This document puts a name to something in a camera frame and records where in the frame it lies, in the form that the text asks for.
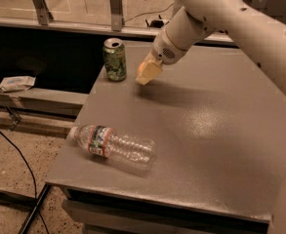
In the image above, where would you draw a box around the grey side shelf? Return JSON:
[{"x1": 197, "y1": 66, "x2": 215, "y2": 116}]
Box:
[{"x1": 0, "y1": 88, "x2": 88, "y2": 117}]

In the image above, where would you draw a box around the metal railing post left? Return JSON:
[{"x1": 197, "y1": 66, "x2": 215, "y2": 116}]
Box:
[{"x1": 32, "y1": 0, "x2": 54, "y2": 26}]

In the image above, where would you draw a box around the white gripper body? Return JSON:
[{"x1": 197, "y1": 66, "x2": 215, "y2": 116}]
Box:
[{"x1": 150, "y1": 30, "x2": 190, "y2": 65}]

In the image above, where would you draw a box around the metal railing post middle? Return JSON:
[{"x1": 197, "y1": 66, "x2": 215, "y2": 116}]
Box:
[{"x1": 109, "y1": 0, "x2": 124, "y2": 31}]

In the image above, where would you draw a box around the orange fruit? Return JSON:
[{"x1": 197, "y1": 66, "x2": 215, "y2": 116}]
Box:
[{"x1": 137, "y1": 61, "x2": 146, "y2": 76}]

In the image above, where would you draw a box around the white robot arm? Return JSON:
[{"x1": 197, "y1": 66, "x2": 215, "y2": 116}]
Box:
[{"x1": 136, "y1": 0, "x2": 286, "y2": 96}]

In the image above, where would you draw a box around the green soda can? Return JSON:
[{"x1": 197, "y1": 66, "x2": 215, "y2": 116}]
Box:
[{"x1": 102, "y1": 38, "x2": 127, "y2": 81}]

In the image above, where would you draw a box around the black floor cable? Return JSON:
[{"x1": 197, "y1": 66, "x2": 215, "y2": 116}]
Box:
[{"x1": 0, "y1": 119, "x2": 51, "y2": 234}]

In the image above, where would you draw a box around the metal railing post right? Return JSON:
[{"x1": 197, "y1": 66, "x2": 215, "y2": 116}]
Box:
[{"x1": 251, "y1": 0, "x2": 267, "y2": 10}]

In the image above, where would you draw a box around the glass barrier panel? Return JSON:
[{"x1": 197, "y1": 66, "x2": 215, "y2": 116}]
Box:
[{"x1": 0, "y1": 0, "x2": 174, "y2": 28}]

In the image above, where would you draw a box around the metal railing post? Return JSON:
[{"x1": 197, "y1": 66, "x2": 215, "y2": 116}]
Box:
[
  {"x1": 109, "y1": 0, "x2": 124, "y2": 31},
  {"x1": 251, "y1": 0, "x2": 267, "y2": 10},
  {"x1": 32, "y1": 0, "x2": 54, "y2": 26}
]

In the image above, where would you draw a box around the clear plastic water bottle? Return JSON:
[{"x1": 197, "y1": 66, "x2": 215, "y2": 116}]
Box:
[{"x1": 68, "y1": 125, "x2": 155, "y2": 173}]

